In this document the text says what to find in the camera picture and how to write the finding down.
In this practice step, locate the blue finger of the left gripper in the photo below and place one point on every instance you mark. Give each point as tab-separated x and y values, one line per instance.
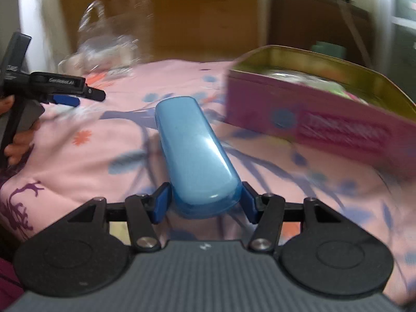
65	100

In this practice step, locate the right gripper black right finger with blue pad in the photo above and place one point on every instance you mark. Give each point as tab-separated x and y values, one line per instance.
316	247

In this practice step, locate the white tissue packet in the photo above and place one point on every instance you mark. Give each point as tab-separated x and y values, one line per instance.
295	77

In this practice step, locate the dark brown headboard panel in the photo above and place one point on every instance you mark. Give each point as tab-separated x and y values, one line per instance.
300	23

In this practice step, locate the pink biscuit tin box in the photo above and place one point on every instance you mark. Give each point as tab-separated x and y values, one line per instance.
380	134

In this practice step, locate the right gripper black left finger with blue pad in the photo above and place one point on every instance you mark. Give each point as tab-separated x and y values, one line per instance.
92	246

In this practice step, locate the person's left hand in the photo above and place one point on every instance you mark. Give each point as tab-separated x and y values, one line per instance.
22	140

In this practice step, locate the blue glasses case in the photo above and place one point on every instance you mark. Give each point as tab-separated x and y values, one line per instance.
203	179

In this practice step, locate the white ceramic mug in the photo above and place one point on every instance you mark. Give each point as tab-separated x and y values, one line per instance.
72	65

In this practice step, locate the light green cloth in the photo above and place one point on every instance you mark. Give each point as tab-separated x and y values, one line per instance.
334	88

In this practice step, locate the teal green mug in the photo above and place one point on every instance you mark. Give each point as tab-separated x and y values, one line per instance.
329	49

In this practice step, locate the brown cardboard sheet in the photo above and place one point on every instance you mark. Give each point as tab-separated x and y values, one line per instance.
193	30

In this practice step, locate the pink floral bedsheet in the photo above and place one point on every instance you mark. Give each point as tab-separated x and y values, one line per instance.
111	149

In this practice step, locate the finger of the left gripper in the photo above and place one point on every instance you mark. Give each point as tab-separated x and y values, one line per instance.
93	94

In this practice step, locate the clear plastic bag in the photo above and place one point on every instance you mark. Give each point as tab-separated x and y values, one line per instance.
113	42

